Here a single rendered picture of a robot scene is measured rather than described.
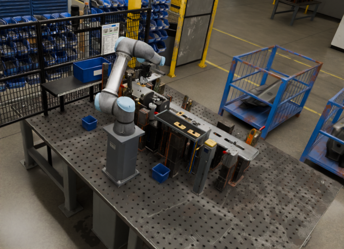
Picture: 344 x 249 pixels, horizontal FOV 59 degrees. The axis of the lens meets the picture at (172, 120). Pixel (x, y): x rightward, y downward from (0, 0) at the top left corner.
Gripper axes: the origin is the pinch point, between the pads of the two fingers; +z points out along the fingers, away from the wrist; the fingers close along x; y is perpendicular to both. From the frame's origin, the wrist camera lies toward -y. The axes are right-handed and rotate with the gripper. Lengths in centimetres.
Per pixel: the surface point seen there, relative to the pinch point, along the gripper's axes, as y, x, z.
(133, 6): -60, 43, -47
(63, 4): -177, 41, -18
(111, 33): -55, 11, -26
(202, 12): -131, 287, 1
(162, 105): 45, -26, -9
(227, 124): 84, 15, 5
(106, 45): -55, 6, -14
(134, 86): -9.8, 2.5, 8.9
